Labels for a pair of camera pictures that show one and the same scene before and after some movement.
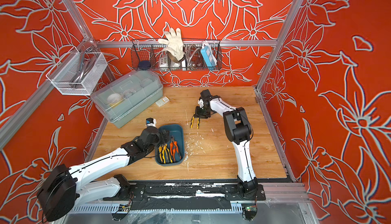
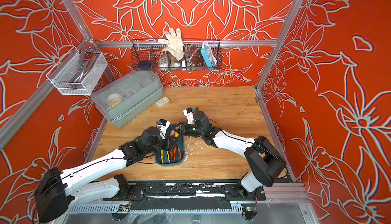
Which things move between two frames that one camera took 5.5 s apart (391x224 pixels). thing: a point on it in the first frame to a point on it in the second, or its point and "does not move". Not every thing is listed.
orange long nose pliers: (172, 148) does not move
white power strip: (163, 63) does not move
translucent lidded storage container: (121, 98) does not move
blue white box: (208, 56) does not move
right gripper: (198, 114) to (184, 126)
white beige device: (150, 121) to (162, 125)
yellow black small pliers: (162, 149) to (173, 133)
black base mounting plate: (188, 191) does not move
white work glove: (174, 44) does not move
